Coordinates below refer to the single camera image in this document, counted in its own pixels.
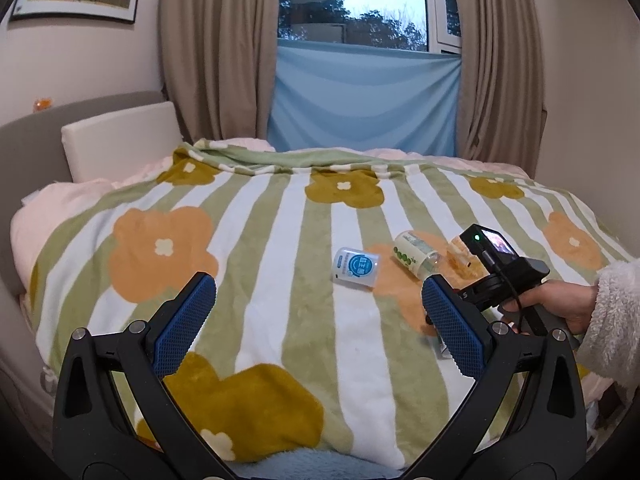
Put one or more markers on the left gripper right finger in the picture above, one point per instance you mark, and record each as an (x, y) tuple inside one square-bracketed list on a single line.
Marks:
[(524, 417)]

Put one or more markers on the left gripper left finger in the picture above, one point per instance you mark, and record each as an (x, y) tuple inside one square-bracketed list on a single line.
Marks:
[(114, 418)]

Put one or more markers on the orange print clear cup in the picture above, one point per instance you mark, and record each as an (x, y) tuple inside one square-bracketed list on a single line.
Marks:
[(466, 265)]

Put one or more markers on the green label plastic cup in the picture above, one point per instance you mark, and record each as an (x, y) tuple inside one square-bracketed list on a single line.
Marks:
[(416, 252)]

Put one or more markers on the person's right hand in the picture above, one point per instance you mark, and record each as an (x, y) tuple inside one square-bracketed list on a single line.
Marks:
[(575, 303)]

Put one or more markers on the white fluffy right sleeve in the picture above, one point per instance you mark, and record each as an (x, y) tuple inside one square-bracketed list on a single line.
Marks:
[(610, 347)]

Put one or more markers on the right beige curtain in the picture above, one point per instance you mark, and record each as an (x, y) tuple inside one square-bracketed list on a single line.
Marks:
[(501, 113)]

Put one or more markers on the beige curtain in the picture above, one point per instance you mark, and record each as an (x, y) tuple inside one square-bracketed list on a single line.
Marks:
[(219, 63), (501, 113)]

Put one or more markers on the floral striped fleece blanket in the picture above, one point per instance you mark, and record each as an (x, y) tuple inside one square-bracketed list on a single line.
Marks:
[(290, 358)]

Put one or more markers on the blue cloth under window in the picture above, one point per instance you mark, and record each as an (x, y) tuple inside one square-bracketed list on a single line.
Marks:
[(344, 96)]

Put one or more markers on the white cushion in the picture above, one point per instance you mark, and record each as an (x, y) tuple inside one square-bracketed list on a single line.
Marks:
[(115, 146)]

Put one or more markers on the grey bed headboard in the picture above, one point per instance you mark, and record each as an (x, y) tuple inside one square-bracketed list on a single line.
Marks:
[(32, 156)]

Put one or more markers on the small orange object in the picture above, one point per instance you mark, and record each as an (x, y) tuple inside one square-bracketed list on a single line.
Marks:
[(42, 104)]

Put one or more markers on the left beige curtain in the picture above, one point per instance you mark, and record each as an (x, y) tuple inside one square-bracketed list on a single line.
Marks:
[(219, 63)]

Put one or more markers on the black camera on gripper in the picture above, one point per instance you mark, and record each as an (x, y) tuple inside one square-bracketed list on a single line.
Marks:
[(490, 246)]

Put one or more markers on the window with white frame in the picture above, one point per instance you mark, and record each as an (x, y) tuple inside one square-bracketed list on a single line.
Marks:
[(411, 25)]

